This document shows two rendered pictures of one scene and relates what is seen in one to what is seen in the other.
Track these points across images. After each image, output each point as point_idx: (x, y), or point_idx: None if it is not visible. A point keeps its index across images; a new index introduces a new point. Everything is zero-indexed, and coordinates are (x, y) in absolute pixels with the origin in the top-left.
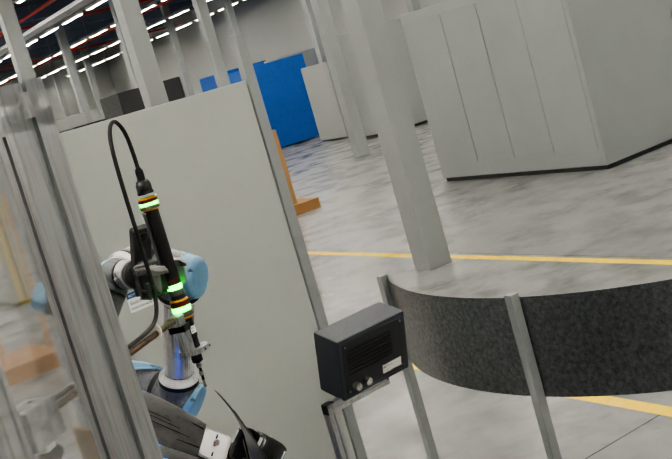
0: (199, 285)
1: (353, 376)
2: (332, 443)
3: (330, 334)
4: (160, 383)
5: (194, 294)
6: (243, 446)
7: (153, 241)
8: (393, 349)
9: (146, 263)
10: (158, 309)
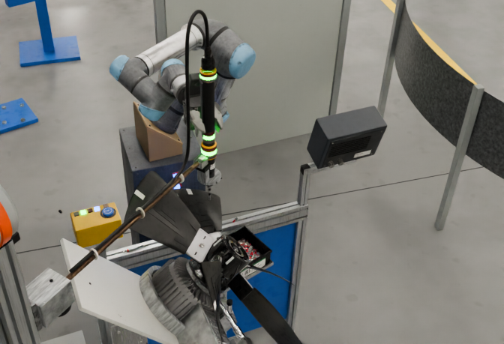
0: (244, 70)
1: (331, 158)
2: (298, 188)
3: (327, 127)
4: None
5: (237, 77)
6: (218, 256)
7: (202, 103)
8: (367, 145)
9: (188, 128)
10: (187, 161)
